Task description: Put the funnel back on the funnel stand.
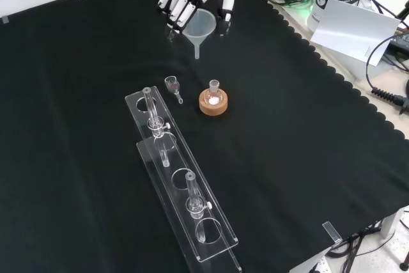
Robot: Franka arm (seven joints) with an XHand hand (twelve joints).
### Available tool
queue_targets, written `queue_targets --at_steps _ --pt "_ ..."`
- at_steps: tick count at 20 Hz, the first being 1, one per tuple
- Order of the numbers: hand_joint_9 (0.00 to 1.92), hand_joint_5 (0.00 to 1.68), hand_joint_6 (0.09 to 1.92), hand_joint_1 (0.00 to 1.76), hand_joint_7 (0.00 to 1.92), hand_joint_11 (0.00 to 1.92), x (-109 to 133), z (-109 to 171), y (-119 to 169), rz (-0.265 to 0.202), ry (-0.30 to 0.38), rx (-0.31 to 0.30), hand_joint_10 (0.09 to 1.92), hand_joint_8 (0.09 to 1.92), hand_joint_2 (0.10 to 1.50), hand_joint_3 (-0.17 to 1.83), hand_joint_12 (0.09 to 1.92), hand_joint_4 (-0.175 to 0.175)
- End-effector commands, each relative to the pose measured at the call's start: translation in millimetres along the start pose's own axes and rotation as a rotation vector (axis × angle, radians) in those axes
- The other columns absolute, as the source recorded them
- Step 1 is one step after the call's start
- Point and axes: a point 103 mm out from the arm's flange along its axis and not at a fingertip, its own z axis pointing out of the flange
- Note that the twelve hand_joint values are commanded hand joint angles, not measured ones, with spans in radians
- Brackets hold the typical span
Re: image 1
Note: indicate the white power strip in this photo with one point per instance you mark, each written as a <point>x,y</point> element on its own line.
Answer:
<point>319,265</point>

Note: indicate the white bench leg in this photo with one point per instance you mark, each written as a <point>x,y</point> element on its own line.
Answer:
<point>394,220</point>

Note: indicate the grey tape strip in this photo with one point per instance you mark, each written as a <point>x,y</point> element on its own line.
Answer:
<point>5,19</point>

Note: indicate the clear acrylic funnel stand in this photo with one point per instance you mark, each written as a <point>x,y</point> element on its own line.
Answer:
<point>188,190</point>

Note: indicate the black electronic device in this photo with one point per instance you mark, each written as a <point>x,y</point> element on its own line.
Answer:
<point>401,46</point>

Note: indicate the pale white board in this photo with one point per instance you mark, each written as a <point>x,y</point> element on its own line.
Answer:
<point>351,30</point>

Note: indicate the clear plastic funnel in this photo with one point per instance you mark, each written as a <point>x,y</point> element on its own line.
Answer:
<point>199,27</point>

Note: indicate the small round-bottom glass flask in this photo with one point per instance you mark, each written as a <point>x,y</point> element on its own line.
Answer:
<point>213,95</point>

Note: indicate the black bench cloth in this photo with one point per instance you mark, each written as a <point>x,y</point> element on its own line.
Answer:
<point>287,145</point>

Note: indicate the small glass weighing funnel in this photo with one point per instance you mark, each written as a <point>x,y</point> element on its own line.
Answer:
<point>172,85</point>

